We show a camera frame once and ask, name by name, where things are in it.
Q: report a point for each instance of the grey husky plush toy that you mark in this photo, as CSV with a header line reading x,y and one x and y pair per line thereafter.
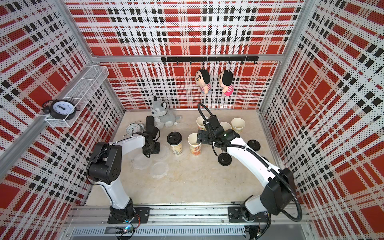
x,y
162,115

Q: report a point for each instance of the paper milk tea cup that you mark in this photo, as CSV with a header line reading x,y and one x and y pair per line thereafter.
x,y
176,147

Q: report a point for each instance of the black cup lid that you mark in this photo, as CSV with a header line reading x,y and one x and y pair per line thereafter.
x,y
174,138
224,159
254,145

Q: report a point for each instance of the hanging doll pink dress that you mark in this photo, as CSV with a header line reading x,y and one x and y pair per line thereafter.
x,y
226,79

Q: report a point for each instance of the white alarm clock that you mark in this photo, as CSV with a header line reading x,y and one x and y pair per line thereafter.
x,y
135,127

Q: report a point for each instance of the black hook rail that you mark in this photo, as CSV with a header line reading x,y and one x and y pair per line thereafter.
x,y
210,59

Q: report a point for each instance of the black wall clock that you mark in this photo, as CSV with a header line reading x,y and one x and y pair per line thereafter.
x,y
59,109

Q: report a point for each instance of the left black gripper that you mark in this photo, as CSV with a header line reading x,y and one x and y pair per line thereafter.
x,y
157,151

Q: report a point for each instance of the hanging doll blue shorts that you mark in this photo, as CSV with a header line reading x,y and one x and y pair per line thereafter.
x,y
203,80

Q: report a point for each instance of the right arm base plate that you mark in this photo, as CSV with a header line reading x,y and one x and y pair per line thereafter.
x,y
240,214

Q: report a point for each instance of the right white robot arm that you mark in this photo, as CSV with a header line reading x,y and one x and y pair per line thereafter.
x,y
278,195

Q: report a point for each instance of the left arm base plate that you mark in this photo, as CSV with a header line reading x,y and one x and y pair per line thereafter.
x,y
132,215

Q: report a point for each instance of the white wire basket shelf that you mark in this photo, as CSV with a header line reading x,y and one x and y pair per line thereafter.
x,y
81,93

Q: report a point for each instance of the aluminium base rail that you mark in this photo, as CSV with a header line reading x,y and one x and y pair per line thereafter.
x,y
221,221

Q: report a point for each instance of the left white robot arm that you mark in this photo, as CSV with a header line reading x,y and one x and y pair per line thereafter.
x,y
105,166

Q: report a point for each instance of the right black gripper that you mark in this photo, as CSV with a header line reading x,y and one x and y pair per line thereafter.
x,y
205,133

